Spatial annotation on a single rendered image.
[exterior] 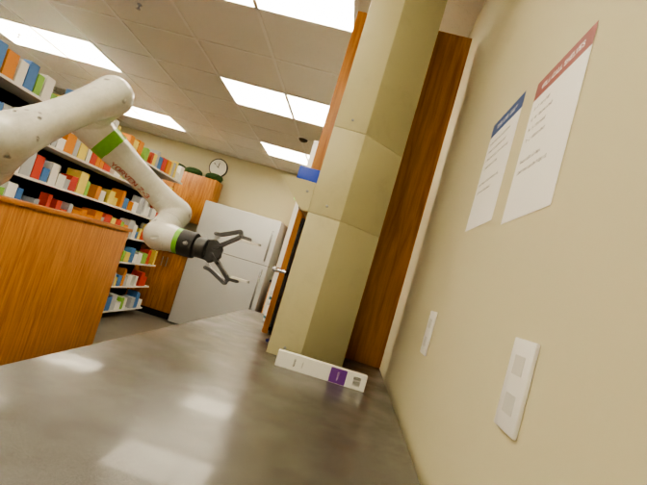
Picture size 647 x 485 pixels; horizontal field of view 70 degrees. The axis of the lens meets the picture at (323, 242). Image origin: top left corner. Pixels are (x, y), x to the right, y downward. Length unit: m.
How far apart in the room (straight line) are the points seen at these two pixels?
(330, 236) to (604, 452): 1.16
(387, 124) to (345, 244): 0.44
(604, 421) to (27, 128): 1.29
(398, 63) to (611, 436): 1.42
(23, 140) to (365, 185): 0.97
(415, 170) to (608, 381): 1.54
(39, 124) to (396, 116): 1.07
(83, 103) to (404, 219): 1.19
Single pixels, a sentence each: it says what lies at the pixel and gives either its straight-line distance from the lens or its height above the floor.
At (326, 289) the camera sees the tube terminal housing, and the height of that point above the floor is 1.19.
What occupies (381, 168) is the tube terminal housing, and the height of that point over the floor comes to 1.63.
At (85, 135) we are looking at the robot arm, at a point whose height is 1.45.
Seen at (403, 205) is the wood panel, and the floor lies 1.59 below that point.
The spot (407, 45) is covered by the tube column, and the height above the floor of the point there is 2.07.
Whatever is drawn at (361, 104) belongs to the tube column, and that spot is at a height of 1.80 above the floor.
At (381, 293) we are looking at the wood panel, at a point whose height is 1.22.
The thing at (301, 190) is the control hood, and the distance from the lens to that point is 1.52.
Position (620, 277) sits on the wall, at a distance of 0.50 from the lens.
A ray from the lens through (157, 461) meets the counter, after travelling 0.67.
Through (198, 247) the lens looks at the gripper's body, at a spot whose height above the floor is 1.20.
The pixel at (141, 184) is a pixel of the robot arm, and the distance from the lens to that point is 1.76.
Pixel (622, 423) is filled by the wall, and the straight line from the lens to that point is 0.45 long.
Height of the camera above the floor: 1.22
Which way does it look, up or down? 4 degrees up
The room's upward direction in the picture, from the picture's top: 17 degrees clockwise
